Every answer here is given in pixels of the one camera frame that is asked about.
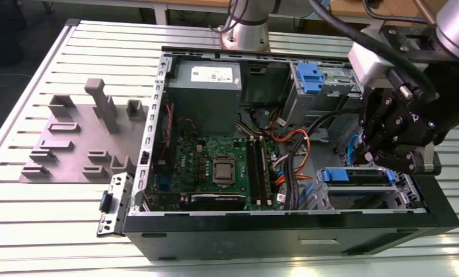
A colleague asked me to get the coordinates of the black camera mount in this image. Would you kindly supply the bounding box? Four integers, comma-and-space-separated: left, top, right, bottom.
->
379, 24, 441, 63

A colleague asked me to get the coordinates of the black cable bundle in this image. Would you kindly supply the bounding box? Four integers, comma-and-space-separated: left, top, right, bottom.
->
283, 108, 366, 210

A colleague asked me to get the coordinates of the grey metal disk bay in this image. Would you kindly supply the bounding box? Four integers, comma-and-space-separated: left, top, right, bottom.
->
317, 166, 411, 211

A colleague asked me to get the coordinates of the orange red yellow wire bundle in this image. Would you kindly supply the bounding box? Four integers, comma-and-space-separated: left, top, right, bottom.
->
270, 129, 314, 188

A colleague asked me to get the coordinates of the blue drive cage latch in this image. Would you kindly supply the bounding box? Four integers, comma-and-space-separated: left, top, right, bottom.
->
297, 62, 326, 95

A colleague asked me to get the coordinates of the blue black bracket latch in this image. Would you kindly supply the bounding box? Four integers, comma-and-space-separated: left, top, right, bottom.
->
99, 189, 114, 213

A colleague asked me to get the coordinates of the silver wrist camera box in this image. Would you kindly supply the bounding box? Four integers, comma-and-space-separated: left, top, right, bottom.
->
347, 43, 402, 89

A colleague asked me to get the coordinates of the black graphics card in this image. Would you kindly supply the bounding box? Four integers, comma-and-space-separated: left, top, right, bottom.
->
178, 192, 247, 214

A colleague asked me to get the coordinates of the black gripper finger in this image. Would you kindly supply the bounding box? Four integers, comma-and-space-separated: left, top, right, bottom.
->
361, 86, 407, 151
362, 144, 426, 175

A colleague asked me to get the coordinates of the CPU socket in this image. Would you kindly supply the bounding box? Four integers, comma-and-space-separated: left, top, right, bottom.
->
211, 155, 239, 189

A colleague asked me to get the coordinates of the yellow black power wire bundle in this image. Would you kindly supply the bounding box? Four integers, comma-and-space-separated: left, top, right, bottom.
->
235, 119, 271, 138

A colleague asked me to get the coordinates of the black RAM slot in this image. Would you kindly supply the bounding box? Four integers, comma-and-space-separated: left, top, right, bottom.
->
257, 135, 271, 206
246, 135, 263, 206
251, 135, 267, 206
261, 135, 275, 206

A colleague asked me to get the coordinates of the grey expansion slot bracket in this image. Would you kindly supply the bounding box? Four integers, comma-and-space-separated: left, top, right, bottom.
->
97, 171, 135, 238

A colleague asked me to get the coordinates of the grey metal drive cage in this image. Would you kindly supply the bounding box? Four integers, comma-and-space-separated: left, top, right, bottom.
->
282, 59, 369, 129

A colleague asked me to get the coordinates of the wooden desk with white frame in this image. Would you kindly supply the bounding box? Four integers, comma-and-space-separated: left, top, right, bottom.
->
135, 0, 438, 40

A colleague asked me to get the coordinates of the green motherboard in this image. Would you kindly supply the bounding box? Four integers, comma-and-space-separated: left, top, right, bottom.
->
147, 135, 289, 211

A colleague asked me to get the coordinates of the silver CPU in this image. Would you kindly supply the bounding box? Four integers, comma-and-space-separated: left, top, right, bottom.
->
215, 163, 235, 182

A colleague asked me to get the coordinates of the blue data wire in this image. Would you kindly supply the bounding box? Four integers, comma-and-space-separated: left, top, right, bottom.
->
347, 133, 366, 167

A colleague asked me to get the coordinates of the grey parts rack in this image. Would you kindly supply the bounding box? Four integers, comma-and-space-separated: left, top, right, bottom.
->
18, 79, 153, 185

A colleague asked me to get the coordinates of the metal socket cover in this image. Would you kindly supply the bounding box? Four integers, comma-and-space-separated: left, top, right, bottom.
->
213, 155, 238, 188

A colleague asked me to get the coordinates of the black open PC case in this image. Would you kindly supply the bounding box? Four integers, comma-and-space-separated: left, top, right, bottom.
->
97, 44, 459, 262

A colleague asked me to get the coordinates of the grey power supply unit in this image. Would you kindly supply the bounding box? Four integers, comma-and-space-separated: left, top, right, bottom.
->
163, 59, 245, 138

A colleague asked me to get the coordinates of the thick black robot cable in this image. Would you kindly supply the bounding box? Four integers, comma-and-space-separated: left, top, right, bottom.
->
309, 0, 441, 102

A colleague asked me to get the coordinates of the hard disk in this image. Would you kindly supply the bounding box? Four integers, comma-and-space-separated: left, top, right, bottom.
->
318, 168, 398, 199

